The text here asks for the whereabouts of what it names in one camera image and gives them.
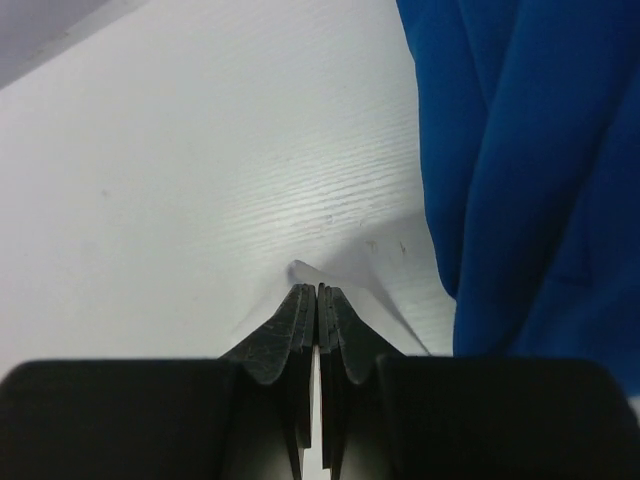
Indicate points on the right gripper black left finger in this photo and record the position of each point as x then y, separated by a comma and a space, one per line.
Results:
120, 419

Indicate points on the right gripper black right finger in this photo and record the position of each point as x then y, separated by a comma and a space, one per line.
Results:
387, 415

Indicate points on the blue t-shirt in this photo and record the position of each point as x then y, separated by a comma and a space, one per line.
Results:
529, 150

